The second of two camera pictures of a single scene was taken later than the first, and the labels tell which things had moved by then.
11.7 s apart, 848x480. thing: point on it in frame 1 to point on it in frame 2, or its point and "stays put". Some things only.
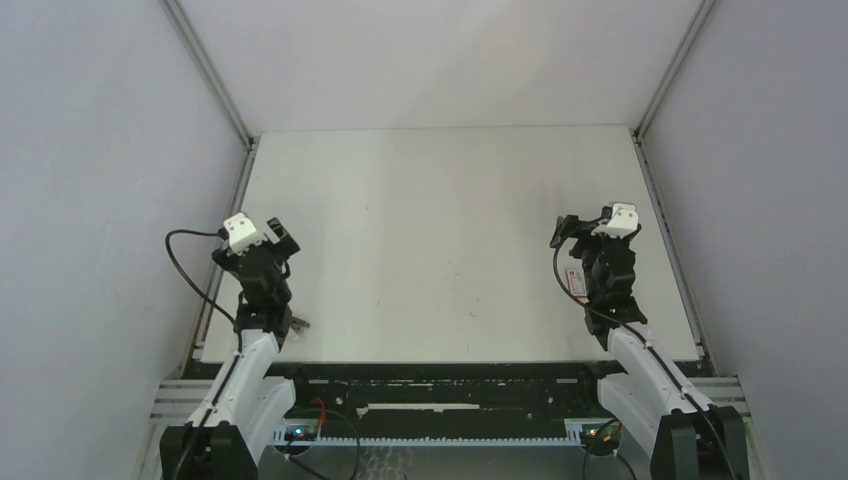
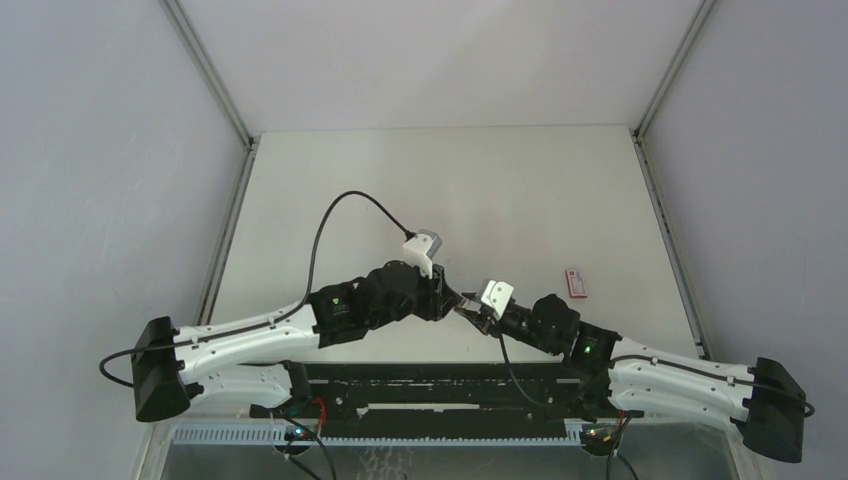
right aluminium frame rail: (646, 162) stays put
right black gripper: (568, 227) to (485, 324)
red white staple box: (576, 285) stays put
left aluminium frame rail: (228, 218) stays put
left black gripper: (287, 246) to (438, 296)
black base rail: (508, 398) stays put
